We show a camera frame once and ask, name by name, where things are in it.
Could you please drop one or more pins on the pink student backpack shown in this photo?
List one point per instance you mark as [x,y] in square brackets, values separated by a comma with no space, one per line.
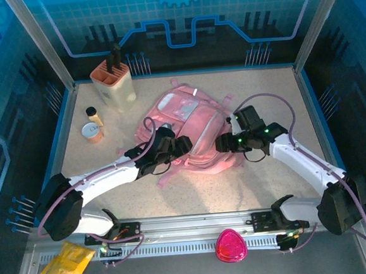
[201,123]

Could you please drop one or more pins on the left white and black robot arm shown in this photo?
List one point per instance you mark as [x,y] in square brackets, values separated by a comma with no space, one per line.
[110,177]

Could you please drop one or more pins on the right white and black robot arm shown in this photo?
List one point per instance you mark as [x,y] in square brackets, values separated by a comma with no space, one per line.
[299,159]

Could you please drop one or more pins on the orange can with white lid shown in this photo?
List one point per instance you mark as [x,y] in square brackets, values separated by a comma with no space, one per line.
[93,134]

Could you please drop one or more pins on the aluminium front beam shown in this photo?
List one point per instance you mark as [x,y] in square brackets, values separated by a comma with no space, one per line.
[193,222]

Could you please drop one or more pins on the beige knife block orange top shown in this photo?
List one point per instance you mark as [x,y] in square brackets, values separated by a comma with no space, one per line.
[117,91]

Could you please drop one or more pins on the small bottle with black cap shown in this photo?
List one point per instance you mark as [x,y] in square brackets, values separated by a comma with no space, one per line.
[95,117]

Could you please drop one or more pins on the magenta coin purse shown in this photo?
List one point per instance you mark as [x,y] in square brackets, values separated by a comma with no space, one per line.
[231,245]

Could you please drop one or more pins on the yellow plastic pouch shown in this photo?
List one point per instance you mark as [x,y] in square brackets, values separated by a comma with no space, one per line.
[67,263]

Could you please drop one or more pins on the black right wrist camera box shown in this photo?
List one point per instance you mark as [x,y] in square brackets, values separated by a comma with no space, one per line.
[249,117]

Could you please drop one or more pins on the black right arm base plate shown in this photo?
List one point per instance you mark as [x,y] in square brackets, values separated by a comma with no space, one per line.
[262,221]

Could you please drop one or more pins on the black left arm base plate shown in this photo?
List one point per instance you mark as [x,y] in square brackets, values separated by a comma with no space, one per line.
[130,231]

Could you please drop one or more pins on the aluminium frame post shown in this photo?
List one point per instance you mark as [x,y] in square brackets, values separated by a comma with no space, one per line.
[41,43]
[316,21]

